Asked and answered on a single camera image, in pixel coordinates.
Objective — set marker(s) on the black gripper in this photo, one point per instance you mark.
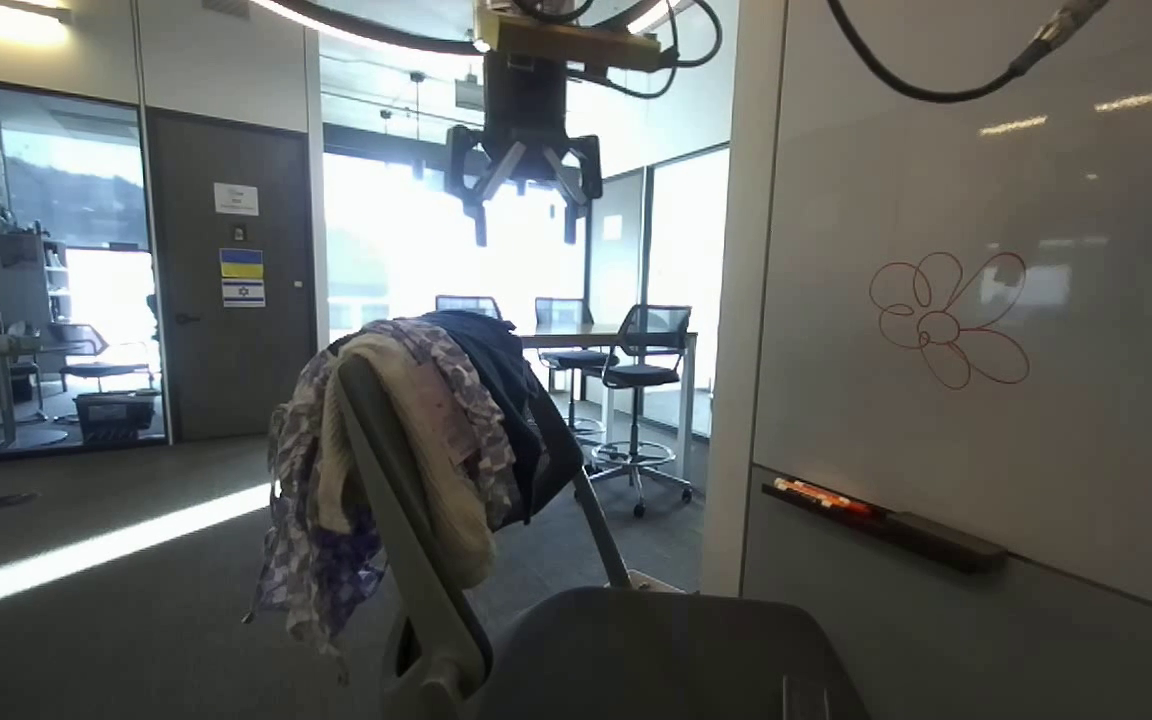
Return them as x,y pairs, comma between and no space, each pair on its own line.
526,100

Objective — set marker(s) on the dark navy clothing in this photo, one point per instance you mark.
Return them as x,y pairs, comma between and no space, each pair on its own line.
501,380

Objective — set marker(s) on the purple patterned clothing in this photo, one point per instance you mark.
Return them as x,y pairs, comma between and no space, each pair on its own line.
311,540

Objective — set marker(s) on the lounge chair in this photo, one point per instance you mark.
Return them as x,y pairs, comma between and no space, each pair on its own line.
96,370

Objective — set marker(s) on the grey chair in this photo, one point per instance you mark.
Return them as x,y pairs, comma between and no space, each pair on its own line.
626,650

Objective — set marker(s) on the white high table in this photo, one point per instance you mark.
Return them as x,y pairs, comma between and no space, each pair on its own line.
561,338

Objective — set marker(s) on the row of office chairs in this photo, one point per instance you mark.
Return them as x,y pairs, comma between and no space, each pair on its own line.
641,375

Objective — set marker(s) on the white paper sign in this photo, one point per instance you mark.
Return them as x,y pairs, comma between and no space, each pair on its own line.
236,199

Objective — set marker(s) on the flag poster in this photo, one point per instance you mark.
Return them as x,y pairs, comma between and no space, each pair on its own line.
242,277

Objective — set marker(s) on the grey door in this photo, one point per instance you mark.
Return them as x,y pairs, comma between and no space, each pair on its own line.
231,370

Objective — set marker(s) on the row of orange markers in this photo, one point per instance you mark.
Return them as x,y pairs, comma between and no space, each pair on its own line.
821,495

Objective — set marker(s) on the black crate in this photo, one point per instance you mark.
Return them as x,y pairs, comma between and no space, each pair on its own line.
116,418

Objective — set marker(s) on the shelf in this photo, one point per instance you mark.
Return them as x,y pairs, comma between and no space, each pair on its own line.
36,280

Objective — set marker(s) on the ceiling light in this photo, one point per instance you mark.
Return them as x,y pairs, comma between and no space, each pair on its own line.
6,20

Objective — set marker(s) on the whiteboard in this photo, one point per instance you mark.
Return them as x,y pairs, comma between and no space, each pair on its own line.
1056,400

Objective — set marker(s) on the round floor cover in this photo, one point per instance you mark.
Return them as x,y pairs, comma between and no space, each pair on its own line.
11,499

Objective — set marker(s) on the glass wall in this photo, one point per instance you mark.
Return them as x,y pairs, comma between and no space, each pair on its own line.
51,270

